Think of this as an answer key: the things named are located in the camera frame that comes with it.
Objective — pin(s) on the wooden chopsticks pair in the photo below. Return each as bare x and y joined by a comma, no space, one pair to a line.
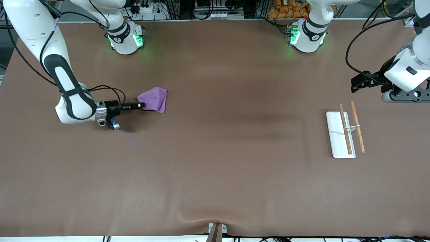
358,134

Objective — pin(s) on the white connector box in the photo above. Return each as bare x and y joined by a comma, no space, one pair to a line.
225,15

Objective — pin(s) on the aluminium frame profile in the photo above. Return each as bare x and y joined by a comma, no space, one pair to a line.
408,20

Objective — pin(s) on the purple towel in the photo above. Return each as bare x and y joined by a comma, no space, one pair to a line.
154,99

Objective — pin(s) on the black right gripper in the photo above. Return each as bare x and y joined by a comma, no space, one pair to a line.
113,107

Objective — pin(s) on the white rack base plate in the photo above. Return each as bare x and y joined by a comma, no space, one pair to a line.
334,134

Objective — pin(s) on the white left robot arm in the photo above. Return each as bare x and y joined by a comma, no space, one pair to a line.
408,67

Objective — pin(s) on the white power strip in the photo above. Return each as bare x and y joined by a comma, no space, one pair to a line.
147,10

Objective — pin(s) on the silver mast bracket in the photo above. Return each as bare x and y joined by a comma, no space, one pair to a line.
211,228

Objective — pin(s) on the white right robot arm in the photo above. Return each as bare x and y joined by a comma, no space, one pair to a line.
30,20

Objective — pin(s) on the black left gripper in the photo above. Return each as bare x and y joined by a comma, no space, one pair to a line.
379,77

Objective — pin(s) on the brown table cover mat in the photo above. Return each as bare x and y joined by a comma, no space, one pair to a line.
215,161

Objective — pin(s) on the black electronics box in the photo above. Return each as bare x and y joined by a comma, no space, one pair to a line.
205,4

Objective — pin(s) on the aluminium camera mast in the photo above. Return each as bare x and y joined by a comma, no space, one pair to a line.
215,235

